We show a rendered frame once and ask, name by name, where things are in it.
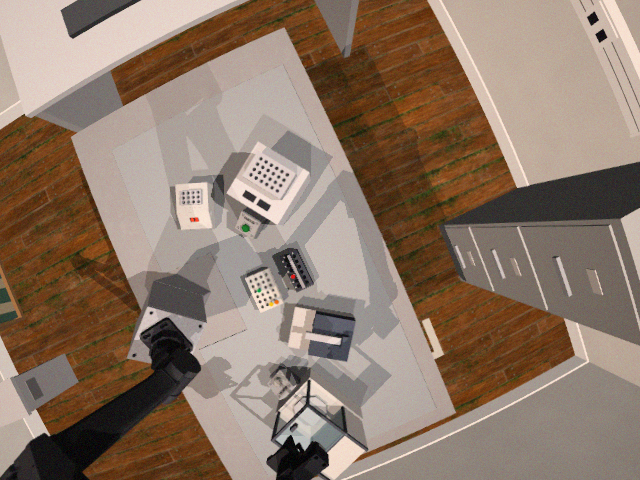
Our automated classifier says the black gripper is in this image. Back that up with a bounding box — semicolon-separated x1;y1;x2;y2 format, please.
266;435;304;480

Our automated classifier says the cream block with round holes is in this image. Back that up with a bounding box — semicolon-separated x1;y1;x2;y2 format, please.
176;182;216;230

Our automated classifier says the grey flat mat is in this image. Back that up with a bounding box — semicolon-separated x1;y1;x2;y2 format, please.
112;65;436;477

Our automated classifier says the white tube rack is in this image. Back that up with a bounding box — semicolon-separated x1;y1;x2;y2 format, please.
245;267;284;313

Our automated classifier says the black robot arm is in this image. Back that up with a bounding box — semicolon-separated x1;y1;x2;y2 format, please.
0;317;329;480

